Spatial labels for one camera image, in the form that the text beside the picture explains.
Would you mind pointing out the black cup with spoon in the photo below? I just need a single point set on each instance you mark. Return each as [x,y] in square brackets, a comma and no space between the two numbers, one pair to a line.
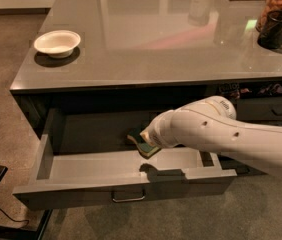
[270,36]

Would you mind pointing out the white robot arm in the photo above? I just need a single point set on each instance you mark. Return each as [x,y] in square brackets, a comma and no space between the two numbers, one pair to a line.
[210,125]

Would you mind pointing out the grey counter cabinet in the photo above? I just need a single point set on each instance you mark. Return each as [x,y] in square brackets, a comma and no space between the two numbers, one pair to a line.
[144,54]

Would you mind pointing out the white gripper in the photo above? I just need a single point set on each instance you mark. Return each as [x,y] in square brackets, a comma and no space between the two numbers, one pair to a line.
[155,134]

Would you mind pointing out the white paper bowl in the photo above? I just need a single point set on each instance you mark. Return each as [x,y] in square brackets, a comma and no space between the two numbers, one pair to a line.
[57,44]

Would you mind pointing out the green yellow sponge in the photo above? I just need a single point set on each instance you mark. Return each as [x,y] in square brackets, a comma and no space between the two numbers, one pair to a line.
[144,149]

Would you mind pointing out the metal drawer handle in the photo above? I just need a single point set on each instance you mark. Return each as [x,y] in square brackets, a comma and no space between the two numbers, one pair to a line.
[127,196]

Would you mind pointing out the open grey top drawer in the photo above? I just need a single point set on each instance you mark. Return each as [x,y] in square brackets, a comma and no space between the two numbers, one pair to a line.
[82,158]

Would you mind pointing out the right upper snack drawer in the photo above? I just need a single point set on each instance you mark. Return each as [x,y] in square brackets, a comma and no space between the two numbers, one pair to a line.
[255,102]

